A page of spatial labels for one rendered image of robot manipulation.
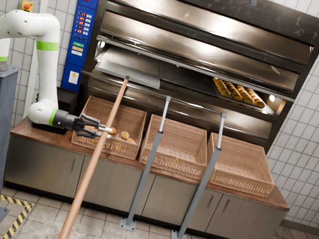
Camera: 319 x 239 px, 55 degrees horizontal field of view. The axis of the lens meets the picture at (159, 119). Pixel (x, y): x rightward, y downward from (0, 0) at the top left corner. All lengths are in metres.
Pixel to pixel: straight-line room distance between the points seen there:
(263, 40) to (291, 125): 0.89
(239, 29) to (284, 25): 0.38
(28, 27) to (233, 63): 1.82
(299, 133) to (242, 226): 1.05
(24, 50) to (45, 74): 1.30
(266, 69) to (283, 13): 0.48
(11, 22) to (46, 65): 0.28
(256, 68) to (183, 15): 0.80
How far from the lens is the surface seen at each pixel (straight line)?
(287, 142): 3.28
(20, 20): 1.58
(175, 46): 2.74
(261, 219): 2.99
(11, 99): 2.20
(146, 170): 2.50
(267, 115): 3.09
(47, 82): 1.73
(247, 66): 2.88
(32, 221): 2.74
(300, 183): 3.59
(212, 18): 2.76
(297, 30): 2.96
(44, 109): 1.64
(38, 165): 2.73
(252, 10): 2.81
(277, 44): 2.92
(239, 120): 3.04
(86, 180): 1.25
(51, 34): 1.69
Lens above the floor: 1.91
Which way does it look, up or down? 22 degrees down
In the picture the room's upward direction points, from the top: 19 degrees clockwise
